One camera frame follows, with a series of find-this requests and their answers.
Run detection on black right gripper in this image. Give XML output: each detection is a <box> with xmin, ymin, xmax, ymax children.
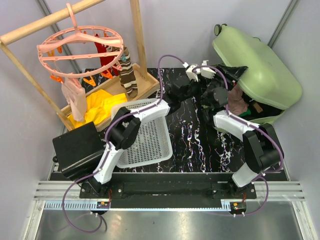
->
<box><xmin>200</xmin><ymin>63</ymin><xmax>249</xmax><ymax>102</ymax></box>

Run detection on green hard-shell suitcase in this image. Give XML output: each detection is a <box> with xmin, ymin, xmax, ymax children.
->
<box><xmin>212</xmin><ymin>23</ymin><xmax>303</xmax><ymax>124</ymax></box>

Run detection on pink sweater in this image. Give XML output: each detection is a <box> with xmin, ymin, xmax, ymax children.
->
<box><xmin>228</xmin><ymin>85</ymin><xmax>248</xmax><ymax>116</ymax></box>

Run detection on green shirt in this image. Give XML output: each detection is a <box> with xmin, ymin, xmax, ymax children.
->
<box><xmin>238</xmin><ymin>109</ymin><xmax>252</xmax><ymax>118</ymax></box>

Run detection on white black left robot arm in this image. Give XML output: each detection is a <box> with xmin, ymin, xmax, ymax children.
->
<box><xmin>90</xmin><ymin>80</ymin><xmax>197</xmax><ymax>198</ymax></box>

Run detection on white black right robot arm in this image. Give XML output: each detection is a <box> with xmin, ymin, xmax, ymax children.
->
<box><xmin>199</xmin><ymin>64</ymin><xmax>284</xmax><ymax>199</ymax></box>

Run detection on brown striped sock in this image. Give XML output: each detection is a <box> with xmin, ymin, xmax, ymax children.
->
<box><xmin>119</xmin><ymin>47</ymin><xmax>138</xmax><ymax>98</ymax></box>

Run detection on white plastic mesh basket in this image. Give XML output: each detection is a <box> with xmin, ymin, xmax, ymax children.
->
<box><xmin>111</xmin><ymin>98</ymin><xmax>173</xmax><ymax>169</ymax></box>

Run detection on teal clothespin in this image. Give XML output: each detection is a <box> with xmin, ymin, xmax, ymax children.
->
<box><xmin>120</xmin><ymin>54</ymin><xmax>126</xmax><ymax>62</ymax></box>

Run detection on red garment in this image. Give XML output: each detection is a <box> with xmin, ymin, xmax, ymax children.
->
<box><xmin>93</xmin><ymin>34</ymin><xmax>118</xmax><ymax>73</ymax></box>

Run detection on wooden clothes rack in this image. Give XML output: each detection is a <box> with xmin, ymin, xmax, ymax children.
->
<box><xmin>0</xmin><ymin>0</ymin><xmax>160</xmax><ymax>131</ymax></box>

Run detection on yellow shorts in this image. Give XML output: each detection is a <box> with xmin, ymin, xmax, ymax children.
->
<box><xmin>68</xmin><ymin>89</ymin><xmax>128</xmax><ymax>128</ymax></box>

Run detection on orange clothespin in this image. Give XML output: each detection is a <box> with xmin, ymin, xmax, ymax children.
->
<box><xmin>83</xmin><ymin>76</ymin><xmax>97</xmax><ymax>87</ymax></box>

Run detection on pink round clip hanger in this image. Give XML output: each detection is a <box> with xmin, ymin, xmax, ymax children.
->
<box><xmin>37</xmin><ymin>3</ymin><xmax>125</xmax><ymax>84</ymax></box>

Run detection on pale pink garment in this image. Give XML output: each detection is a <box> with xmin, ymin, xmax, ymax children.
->
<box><xmin>61</xmin><ymin>78</ymin><xmax>87</xmax><ymax>122</ymax></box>

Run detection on black box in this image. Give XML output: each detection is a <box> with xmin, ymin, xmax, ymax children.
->
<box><xmin>52</xmin><ymin>122</ymin><xmax>105</xmax><ymax>181</ymax></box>

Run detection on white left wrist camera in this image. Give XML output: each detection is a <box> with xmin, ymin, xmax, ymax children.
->
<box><xmin>182</xmin><ymin>62</ymin><xmax>200</xmax><ymax>82</ymax></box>

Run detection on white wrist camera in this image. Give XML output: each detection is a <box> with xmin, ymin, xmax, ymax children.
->
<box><xmin>196</xmin><ymin>60</ymin><xmax>216</xmax><ymax>79</ymax></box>
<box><xmin>182</xmin><ymin>62</ymin><xmax>200</xmax><ymax>82</ymax></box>

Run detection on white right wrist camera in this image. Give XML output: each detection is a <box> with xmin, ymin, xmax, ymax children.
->
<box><xmin>196</xmin><ymin>60</ymin><xmax>216</xmax><ymax>79</ymax></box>

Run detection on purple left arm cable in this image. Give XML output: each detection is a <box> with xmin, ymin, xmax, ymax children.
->
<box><xmin>62</xmin><ymin>54</ymin><xmax>188</xmax><ymax>235</ymax></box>

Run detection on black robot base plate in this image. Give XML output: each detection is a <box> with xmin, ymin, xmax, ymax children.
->
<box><xmin>48</xmin><ymin>171</ymin><xmax>281</xmax><ymax>211</ymax></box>

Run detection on aluminium frame rail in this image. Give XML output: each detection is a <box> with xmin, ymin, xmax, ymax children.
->
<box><xmin>24</xmin><ymin>180</ymin><xmax>317</xmax><ymax>240</ymax></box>

